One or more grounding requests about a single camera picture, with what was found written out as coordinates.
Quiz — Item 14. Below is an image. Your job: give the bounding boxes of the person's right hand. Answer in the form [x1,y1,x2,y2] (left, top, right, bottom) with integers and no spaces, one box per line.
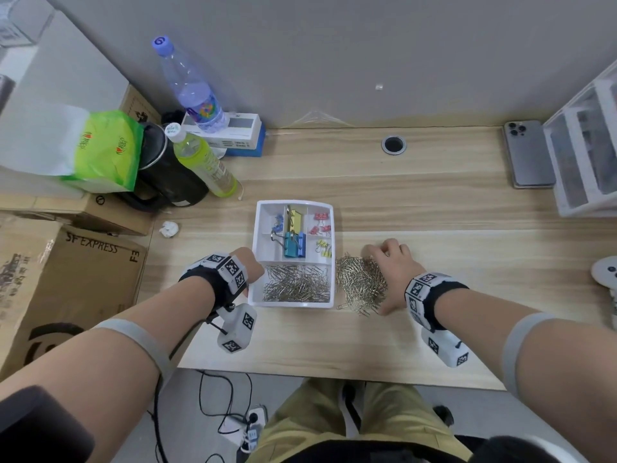
[361,238,427,318]

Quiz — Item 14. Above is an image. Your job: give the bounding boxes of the person's left hand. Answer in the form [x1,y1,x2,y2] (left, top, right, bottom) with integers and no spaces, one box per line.
[233,247,265,298]

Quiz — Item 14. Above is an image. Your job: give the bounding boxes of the white desk organizer tray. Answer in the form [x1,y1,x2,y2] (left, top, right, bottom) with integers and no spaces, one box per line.
[247,199,337,309]

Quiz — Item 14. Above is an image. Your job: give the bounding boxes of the pile of silver paper clips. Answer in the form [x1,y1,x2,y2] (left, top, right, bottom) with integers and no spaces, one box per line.
[262,254,389,317]

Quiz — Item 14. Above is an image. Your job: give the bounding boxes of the large blue binder clip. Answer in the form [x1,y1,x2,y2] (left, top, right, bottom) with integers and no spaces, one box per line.
[269,231,307,260]

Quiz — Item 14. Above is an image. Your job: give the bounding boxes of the large yellow binder clip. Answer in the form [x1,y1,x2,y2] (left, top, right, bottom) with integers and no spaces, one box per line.
[284,204,306,235]

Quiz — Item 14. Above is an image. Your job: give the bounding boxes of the person's right forearm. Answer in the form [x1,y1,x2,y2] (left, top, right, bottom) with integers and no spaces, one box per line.
[433,289,617,463]

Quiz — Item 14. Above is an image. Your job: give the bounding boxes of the person's left forearm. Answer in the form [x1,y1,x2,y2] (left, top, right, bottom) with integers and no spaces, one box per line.
[0,277,217,463]

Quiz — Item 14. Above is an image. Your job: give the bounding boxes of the blue flat box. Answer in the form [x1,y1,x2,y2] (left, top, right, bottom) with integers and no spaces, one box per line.
[224,122,267,158]

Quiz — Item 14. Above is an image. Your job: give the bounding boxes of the person's olive trousers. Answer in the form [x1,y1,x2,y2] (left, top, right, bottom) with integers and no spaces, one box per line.
[246,378,474,463]

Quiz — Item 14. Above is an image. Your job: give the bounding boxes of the flat brown cardboard box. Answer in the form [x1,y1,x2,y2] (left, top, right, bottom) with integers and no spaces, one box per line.
[0,192,156,237]

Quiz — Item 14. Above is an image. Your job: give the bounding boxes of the large printed cardboard box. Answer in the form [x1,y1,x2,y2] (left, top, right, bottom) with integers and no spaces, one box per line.
[0,214,148,381]

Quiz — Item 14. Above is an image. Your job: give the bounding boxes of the upright brown cardboard box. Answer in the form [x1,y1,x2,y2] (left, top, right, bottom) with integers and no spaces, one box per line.
[120,84,163,125]

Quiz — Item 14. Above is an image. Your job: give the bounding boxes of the person's black sleeve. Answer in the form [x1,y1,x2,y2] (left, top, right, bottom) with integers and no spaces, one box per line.
[0,385,95,463]

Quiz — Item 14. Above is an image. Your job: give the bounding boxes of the black left marker wristband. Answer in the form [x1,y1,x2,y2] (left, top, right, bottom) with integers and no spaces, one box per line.
[178,253,249,315]

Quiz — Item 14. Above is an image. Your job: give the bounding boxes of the green drink bottle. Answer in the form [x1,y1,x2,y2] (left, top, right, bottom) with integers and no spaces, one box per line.
[163,122,240,199]

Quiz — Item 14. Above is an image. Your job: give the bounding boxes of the black kettle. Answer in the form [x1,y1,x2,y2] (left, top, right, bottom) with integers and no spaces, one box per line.
[115,110,210,212]

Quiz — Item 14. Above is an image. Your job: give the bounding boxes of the white printed carton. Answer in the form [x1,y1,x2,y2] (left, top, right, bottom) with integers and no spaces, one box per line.
[181,112,264,150]

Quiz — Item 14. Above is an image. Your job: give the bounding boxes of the white power strip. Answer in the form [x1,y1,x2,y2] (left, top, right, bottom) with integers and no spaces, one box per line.
[223,404,269,454]

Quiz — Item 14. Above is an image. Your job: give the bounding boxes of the clear plastic film scrap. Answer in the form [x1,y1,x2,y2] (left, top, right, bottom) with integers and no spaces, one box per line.
[284,108,356,131]

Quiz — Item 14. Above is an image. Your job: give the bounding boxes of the grey smartphone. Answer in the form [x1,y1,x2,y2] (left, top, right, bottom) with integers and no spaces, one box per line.
[503,120,557,190]

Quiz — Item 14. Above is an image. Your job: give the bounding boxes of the clear purple-capped water bottle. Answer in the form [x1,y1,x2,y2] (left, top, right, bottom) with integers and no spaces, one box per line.
[152,35,228,134]

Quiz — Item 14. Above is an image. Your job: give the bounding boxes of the green tissue pack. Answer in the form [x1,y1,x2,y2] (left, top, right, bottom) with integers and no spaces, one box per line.
[0,98,145,194]

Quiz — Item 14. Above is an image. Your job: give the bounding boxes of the white drawer organizer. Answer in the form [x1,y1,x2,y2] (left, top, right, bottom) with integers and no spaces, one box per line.
[542,60,617,219]

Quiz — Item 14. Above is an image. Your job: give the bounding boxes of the white handheld controller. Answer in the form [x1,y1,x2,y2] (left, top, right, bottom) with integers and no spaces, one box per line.
[591,256,617,329]

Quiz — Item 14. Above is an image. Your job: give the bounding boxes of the white board panel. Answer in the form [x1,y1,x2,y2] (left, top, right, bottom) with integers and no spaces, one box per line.
[0,9,130,178]

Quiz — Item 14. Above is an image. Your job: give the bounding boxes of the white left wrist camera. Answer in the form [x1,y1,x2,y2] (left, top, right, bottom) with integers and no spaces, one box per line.
[215,303,258,356]

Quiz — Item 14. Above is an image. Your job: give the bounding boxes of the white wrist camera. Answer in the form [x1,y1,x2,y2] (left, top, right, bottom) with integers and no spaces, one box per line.
[420,326,471,369]
[215,303,258,356]

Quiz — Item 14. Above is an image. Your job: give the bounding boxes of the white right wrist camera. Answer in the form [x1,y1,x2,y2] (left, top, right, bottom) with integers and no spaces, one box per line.
[420,326,471,369]

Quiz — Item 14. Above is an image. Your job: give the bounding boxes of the black floor cable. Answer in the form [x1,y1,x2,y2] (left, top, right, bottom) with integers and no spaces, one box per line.
[197,370,255,435]

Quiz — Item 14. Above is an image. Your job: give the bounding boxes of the black left camera cable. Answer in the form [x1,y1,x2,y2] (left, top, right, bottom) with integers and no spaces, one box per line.
[152,303,228,463]

